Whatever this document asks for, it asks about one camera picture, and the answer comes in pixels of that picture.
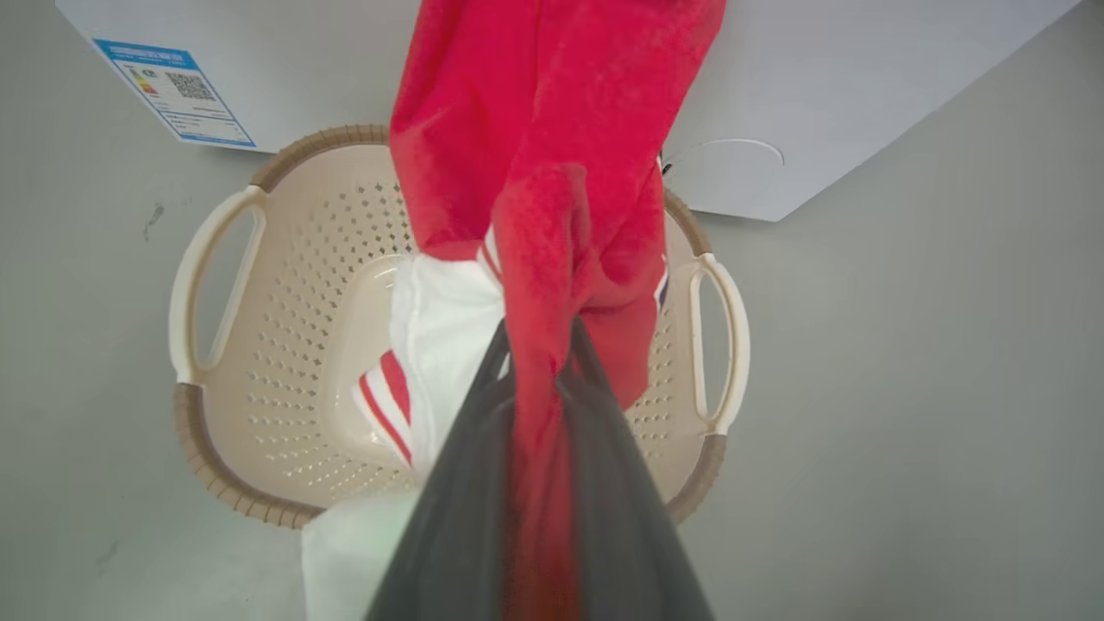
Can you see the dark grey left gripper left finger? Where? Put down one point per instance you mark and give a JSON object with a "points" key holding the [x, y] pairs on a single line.
{"points": [[457, 526]]}

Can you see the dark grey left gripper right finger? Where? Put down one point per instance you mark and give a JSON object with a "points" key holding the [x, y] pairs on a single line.
{"points": [[621, 517]]}

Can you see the red and white garment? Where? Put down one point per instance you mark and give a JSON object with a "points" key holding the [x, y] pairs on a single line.
{"points": [[535, 172]]}

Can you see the beige plastic laundry basket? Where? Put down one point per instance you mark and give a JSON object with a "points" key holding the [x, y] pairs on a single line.
{"points": [[302, 345]]}

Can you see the white washing machine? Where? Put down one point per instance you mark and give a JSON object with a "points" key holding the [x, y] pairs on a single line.
{"points": [[819, 86]]}

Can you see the blue energy label sticker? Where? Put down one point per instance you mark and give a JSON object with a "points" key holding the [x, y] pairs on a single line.
{"points": [[175, 90]]}

